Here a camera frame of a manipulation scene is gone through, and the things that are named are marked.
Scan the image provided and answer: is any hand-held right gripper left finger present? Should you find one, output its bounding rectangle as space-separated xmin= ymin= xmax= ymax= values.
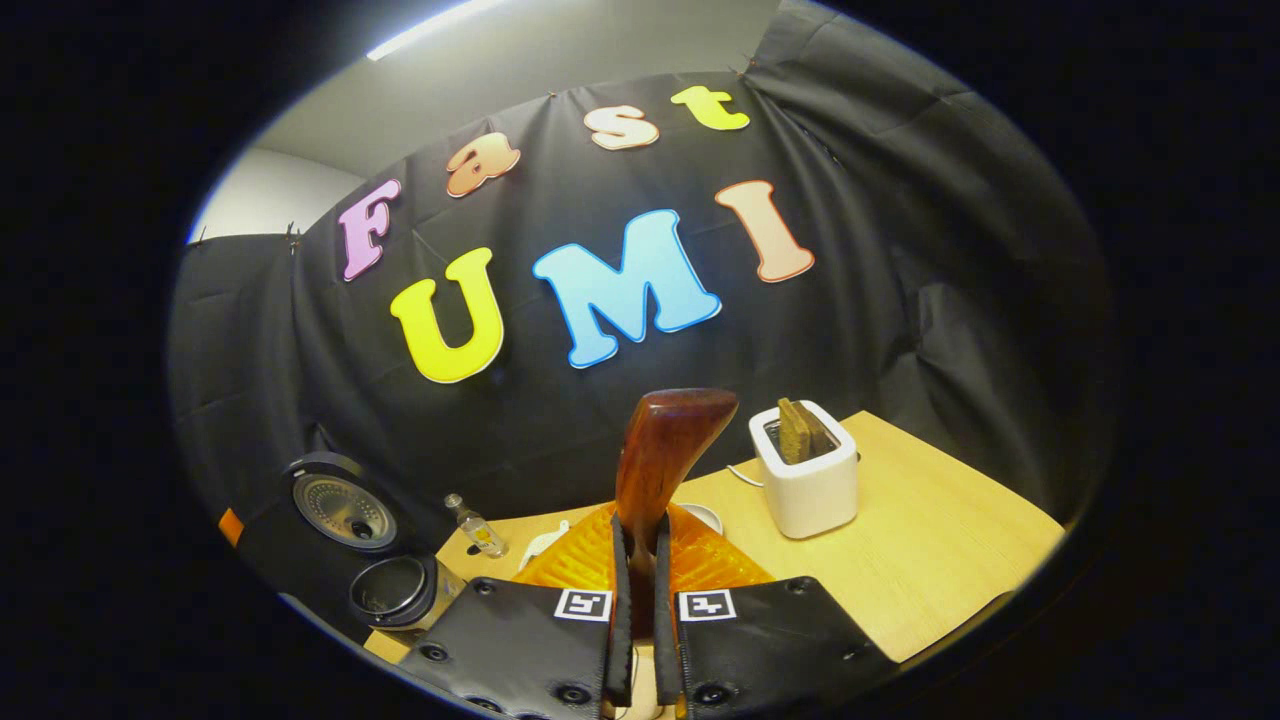
xmin=400 ymin=500 xmax=634 ymax=720

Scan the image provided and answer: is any grey and silver rice cooker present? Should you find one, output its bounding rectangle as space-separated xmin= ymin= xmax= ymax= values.
xmin=285 ymin=452 xmax=467 ymax=633

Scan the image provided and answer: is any brown wooden spoon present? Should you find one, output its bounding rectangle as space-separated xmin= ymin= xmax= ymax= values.
xmin=615 ymin=388 xmax=741 ymax=641

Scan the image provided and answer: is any brown toast slice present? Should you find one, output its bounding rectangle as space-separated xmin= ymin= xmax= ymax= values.
xmin=778 ymin=398 xmax=839 ymax=466

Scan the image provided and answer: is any black backdrop cloth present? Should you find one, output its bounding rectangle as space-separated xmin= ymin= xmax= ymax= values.
xmin=165 ymin=0 xmax=1116 ymax=641

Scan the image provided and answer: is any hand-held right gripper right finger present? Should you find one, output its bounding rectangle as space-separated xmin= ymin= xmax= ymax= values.
xmin=655 ymin=500 xmax=897 ymax=717

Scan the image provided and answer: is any small clear glass bottle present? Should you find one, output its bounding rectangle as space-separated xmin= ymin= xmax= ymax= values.
xmin=444 ymin=493 xmax=509 ymax=559

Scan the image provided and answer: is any white toaster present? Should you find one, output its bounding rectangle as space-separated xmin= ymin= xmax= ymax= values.
xmin=748 ymin=400 xmax=861 ymax=541

